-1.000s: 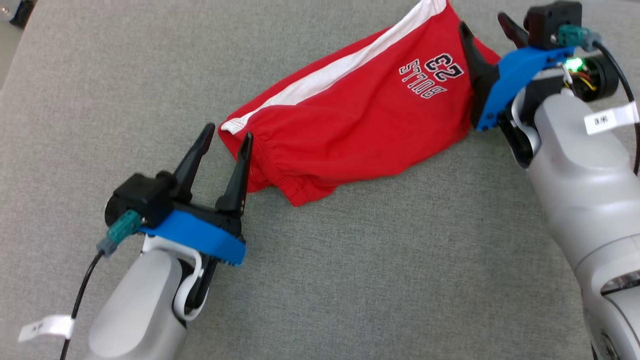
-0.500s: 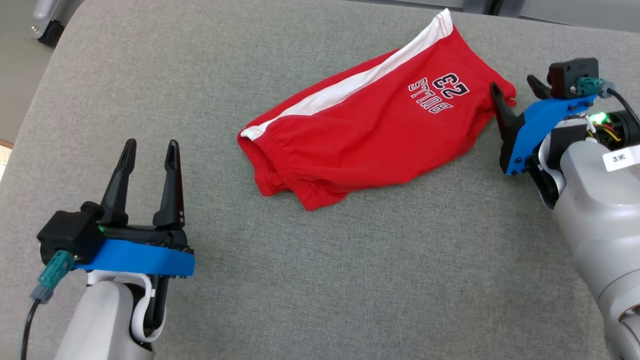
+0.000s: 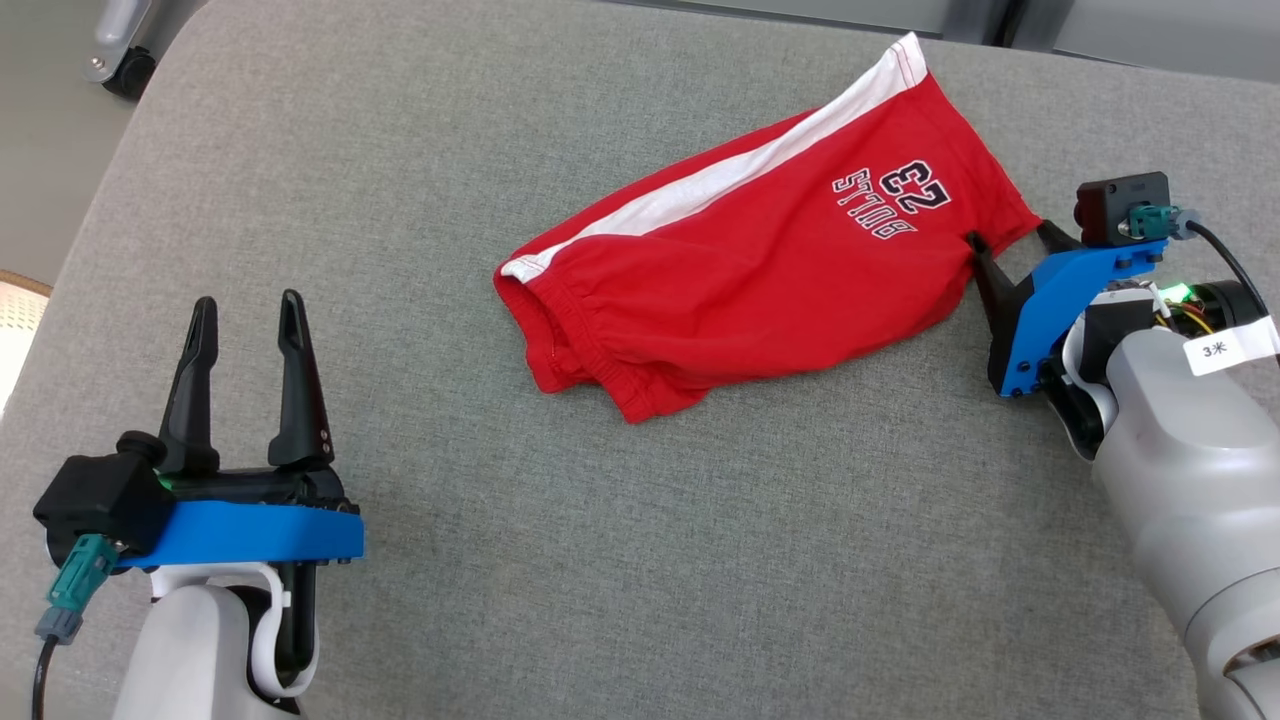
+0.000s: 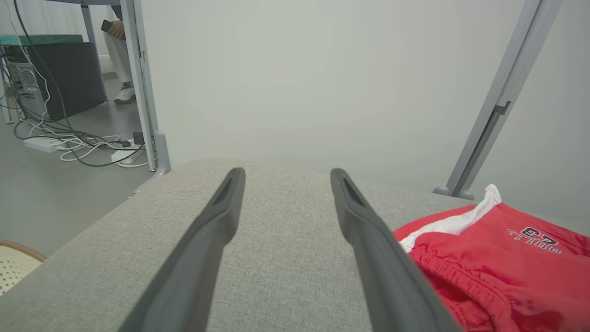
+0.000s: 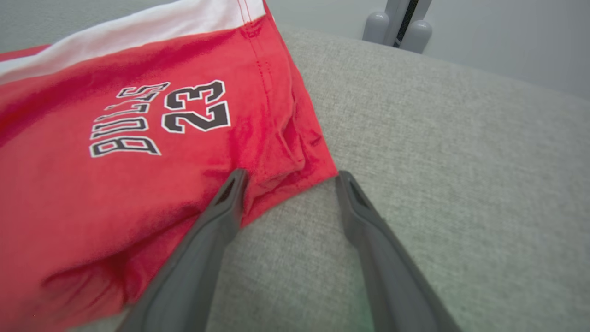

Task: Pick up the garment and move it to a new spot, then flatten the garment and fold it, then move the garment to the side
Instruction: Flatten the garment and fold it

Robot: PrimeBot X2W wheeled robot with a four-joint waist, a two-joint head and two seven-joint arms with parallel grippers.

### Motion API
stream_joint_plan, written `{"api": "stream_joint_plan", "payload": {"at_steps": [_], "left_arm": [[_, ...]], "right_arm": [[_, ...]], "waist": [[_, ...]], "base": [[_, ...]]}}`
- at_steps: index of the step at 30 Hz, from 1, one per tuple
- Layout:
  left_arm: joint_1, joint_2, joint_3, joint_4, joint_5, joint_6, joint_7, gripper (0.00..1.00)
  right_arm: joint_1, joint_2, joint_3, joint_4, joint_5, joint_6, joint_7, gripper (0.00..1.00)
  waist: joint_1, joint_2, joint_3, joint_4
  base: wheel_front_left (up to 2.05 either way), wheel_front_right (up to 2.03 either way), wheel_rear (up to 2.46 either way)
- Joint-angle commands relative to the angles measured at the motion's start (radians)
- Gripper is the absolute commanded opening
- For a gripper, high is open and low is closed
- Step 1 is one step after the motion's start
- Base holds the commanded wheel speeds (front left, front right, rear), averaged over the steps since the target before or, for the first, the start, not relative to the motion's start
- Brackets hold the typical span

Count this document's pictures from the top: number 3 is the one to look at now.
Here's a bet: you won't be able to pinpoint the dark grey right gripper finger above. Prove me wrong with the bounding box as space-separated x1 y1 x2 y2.
967 232 1016 346
1035 220 1081 263

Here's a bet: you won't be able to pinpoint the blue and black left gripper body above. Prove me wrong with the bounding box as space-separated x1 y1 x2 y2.
115 465 366 571

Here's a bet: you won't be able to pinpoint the grey partition end leg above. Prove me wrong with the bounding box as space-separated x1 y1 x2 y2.
85 0 211 101

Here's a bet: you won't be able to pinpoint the black left cable teal plug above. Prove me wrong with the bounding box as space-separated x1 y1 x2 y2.
30 533 121 720

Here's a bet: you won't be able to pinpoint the white basket with brown rim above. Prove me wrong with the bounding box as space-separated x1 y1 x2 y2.
0 268 53 413

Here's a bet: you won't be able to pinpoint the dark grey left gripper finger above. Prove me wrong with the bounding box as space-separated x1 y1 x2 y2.
266 290 336 471
158 296 221 476

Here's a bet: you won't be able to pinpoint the white cable label tag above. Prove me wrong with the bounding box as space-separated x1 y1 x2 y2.
1183 315 1280 378

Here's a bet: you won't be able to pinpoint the black right cable teal plug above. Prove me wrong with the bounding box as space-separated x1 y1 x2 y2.
1128 203 1280 331

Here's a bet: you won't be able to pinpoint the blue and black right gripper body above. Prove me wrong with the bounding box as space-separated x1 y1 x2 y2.
988 238 1171 401

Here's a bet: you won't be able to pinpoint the red shorts with white stripe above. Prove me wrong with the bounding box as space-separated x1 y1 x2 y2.
493 32 1044 424

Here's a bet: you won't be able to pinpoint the black cable teal plug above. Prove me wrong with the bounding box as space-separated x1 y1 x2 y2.
1128 203 1280 331
30 533 121 720

